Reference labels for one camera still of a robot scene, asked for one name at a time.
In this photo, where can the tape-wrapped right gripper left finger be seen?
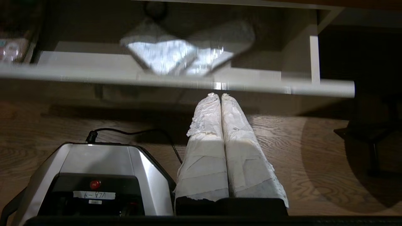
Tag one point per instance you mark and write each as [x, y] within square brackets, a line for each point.
[204, 163]

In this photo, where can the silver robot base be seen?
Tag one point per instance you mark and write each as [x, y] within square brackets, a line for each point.
[94, 160]

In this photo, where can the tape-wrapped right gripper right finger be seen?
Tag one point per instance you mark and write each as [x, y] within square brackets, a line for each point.
[248, 169]

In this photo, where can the white tissue pack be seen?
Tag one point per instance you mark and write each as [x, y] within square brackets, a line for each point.
[160, 53]

